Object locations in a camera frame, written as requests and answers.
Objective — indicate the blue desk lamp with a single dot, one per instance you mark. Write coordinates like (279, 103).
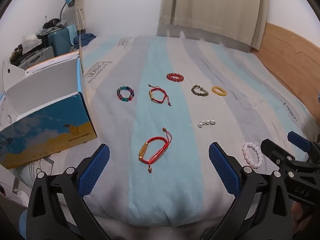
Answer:
(70, 3)

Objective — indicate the narrow beige curtain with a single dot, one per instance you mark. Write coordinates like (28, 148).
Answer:
(80, 10)

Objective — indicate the blue and yellow cardboard box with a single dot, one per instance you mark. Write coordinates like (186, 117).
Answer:
(47, 130)

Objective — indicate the beige window curtain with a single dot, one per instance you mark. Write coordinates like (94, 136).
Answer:
(215, 12)

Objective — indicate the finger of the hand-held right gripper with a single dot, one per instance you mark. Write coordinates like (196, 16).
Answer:
(275, 151)
(298, 140)

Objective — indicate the dark clothes pile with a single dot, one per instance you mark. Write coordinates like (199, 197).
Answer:
(53, 23)

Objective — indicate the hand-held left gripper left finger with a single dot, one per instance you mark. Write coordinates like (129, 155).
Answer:
(96, 170)

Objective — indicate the striped blue grey bed sheet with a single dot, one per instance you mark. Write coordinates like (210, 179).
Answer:
(175, 180)

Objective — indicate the teal suitcase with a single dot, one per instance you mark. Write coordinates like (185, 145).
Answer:
(62, 40)

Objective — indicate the person's right hand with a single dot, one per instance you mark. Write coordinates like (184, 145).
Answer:
(299, 213)

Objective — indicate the grey suitcase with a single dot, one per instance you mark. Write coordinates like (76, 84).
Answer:
(37, 56)

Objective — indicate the blue crumpled garment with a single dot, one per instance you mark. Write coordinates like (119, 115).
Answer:
(86, 38)

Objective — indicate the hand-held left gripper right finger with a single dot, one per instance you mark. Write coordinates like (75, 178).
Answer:
(222, 167)

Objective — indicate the white plastic bag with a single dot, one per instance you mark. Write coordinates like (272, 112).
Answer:
(31, 40)

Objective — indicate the wooden headboard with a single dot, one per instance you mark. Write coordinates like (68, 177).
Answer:
(287, 60)

